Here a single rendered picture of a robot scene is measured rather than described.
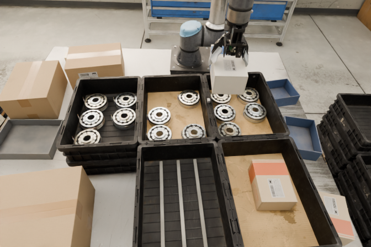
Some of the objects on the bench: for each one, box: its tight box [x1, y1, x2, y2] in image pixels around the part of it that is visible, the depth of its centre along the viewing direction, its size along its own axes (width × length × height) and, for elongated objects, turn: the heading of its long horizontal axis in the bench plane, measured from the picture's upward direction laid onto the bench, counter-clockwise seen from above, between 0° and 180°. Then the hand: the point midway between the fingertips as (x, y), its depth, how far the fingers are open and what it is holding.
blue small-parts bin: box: [266, 78, 300, 107], centre depth 141 cm, size 20×15×7 cm
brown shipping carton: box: [0, 60, 68, 119], centre depth 131 cm, size 30×22×16 cm
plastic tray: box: [0, 119, 63, 160], centre depth 117 cm, size 27×20×5 cm
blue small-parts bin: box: [283, 116, 322, 161], centre depth 120 cm, size 20×15×7 cm
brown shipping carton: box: [64, 42, 125, 91], centre depth 147 cm, size 30×22×16 cm
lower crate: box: [66, 159, 137, 175], centre depth 117 cm, size 40×30×12 cm
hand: (227, 64), depth 96 cm, fingers closed on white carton, 13 cm apart
